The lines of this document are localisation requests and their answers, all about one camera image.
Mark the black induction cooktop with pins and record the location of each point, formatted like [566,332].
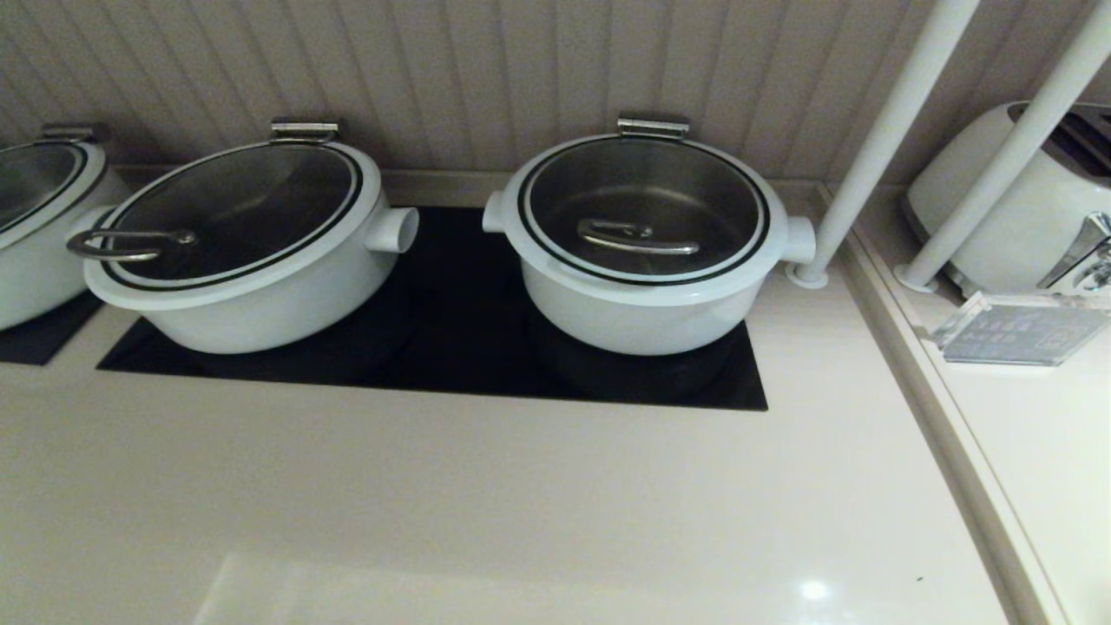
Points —
[39,338]
[451,347]

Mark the white cooking pot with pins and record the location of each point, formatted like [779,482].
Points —
[642,321]
[286,312]
[35,278]

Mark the white toaster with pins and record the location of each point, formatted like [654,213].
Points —
[1015,226]

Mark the glass lid white rim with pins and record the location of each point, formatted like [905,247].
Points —
[30,178]
[642,187]
[234,208]

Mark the clear acrylic sign holder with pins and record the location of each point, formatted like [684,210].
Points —
[1015,334]

